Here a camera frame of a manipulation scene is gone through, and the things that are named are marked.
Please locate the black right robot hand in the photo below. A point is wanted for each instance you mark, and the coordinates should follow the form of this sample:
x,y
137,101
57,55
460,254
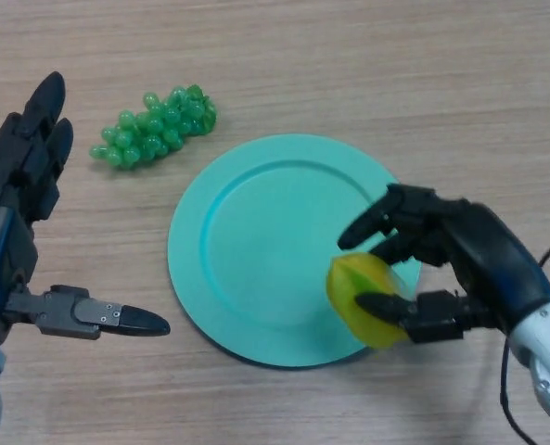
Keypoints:
x,y
492,255

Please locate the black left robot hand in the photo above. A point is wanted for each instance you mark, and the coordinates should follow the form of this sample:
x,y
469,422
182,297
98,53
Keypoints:
x,y
3,250

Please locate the yellow starfruit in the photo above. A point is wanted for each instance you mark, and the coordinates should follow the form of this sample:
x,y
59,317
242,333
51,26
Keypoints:
x,y
353,283

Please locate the teal round plate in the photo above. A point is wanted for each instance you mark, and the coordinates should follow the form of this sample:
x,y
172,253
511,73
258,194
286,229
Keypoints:
x,y
265,250

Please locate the green grape bunch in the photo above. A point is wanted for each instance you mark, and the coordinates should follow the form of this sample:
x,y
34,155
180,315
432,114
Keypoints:
x,y
156,127

